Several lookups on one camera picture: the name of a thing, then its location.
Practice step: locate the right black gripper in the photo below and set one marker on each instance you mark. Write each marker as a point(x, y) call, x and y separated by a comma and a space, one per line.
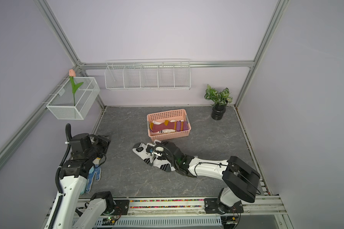
point(166, 145)

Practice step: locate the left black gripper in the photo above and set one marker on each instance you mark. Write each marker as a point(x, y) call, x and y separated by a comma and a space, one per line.
point(106, 142)

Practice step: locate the magenta striped sock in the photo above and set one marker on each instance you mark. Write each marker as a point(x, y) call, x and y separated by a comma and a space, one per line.
point(177, 126)

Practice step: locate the white sport sock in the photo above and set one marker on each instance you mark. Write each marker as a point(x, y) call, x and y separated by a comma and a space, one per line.
point(146, 153)

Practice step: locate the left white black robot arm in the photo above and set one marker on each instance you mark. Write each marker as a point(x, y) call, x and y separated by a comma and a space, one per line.
point(71, 179)

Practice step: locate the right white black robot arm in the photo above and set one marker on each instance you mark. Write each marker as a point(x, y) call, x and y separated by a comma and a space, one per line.
point(241, 179)

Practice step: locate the blue dotted work glove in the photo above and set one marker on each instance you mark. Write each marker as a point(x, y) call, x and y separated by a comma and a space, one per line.
point(93, 175)

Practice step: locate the pink perforated plastic basket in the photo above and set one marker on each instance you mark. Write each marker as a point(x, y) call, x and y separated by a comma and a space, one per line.
point(172, 116)

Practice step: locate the potted green plant black pot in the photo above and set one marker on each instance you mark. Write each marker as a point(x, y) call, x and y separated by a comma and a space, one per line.
point(220, 100)

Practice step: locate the artificial pink tulip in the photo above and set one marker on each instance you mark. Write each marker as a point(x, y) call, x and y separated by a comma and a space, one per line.
point(75, 86)

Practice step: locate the white mesh wall basket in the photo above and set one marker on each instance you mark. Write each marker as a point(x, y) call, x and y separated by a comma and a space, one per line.
point(61, 104)

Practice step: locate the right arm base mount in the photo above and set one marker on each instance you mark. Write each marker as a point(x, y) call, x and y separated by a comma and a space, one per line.
point(215, 206)

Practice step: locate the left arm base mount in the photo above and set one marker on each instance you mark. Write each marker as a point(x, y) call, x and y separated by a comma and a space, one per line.
point(112, 206)

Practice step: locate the white wire wall shelf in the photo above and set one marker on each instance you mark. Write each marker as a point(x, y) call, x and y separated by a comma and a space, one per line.
point(144, 74)

